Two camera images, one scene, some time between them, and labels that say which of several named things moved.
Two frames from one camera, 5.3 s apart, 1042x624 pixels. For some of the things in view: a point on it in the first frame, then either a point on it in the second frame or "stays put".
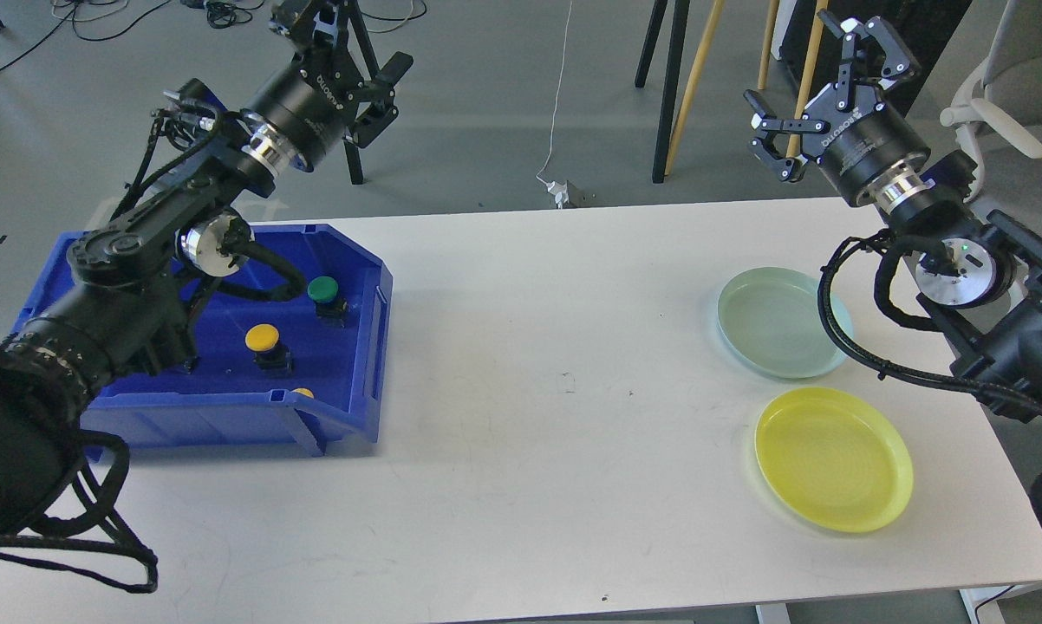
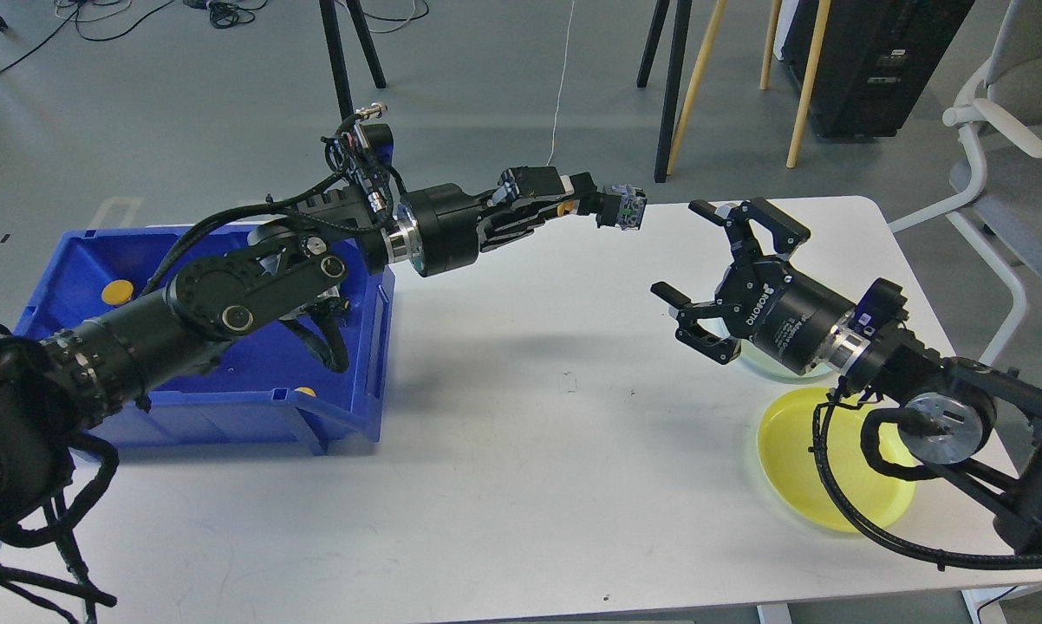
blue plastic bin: x=301 y=372 stays put
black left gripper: x=309 y=101 -> x=443 y=229
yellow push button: x=272 y=358 -> x=632 y=206
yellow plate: x=836 y=456 stays put
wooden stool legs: x=763 y=73 stays put
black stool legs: x=671 y=86 stays put
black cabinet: x=925 y=25 stays put
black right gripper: x=862 y=141 -> x=779 y=312
